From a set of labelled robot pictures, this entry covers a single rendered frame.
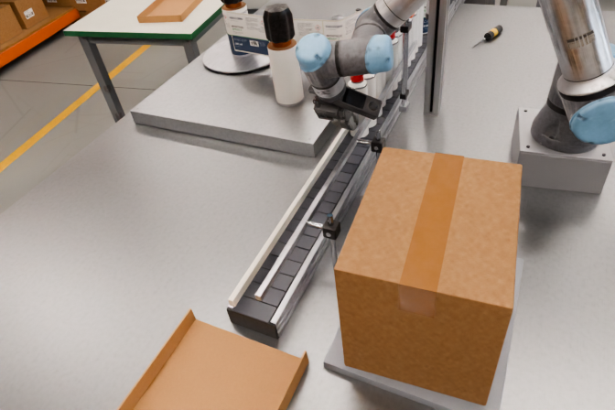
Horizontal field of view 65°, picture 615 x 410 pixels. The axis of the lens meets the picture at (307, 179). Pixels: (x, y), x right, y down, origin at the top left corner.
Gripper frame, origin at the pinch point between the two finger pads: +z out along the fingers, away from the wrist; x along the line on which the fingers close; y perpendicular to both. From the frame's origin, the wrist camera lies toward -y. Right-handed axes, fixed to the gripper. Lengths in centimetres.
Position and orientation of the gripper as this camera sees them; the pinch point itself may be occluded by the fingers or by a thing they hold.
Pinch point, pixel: (356, 125)
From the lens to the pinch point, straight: 129.3
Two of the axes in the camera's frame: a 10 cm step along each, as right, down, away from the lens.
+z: 3.0, 3.5, 8.9
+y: -9.0, -1.9, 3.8
